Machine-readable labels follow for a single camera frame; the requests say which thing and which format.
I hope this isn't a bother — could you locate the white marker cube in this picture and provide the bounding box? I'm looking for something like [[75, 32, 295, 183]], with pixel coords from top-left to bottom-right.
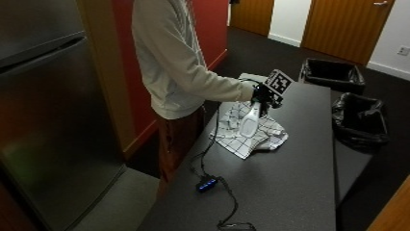
[[262, 68, 294, 96]]

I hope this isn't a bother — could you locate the white checked cloth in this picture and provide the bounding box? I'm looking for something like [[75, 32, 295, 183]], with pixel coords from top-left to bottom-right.
[[208, 100, 290, 161]]

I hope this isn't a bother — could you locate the black bin with liner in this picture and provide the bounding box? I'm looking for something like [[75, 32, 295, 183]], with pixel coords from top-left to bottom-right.
[[330, 91, 391, 151], [298, 57, 366, 95]]

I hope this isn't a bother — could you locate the the person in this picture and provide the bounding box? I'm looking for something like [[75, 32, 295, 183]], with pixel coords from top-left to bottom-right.
[[129, 0, 256, 200]]

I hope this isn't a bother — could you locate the wooden door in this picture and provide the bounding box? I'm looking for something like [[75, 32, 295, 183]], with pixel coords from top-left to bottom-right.
[[228, 0, 275, 37], [299, 0, 396, 67]]

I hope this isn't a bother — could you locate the black hub with blue lights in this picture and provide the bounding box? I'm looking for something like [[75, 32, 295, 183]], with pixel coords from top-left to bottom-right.
[[194, 176, 219, 193]]

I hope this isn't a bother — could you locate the small black device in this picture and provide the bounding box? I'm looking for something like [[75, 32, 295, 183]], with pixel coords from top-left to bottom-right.
[[216, 221, 256, 231]]

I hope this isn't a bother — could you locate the wooden cabinet panel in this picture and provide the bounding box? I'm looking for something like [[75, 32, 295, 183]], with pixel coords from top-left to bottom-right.
[[364, 175, 410, 231]]

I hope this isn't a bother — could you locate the stainless steel refrigerator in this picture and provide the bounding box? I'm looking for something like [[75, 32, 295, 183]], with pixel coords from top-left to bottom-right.
[[0, 0, 127, 231]]

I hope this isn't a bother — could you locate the black cable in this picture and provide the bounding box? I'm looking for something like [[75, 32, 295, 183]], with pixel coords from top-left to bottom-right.
[[187, 109, 240, 229]]

